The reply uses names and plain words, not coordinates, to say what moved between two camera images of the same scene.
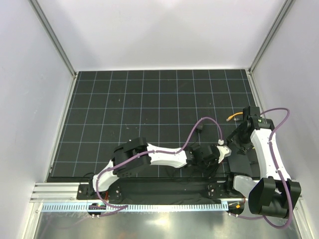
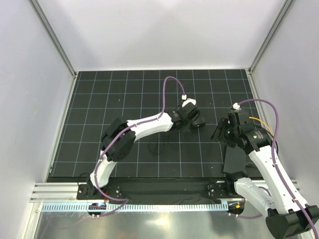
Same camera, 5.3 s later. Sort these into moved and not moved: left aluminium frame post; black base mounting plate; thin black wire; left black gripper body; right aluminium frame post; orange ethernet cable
Moved: left black gripper body; orange ethernet cable; thin black wire
Not moved: right aluminium frame post; black base mounting plate; left aluminium frame post
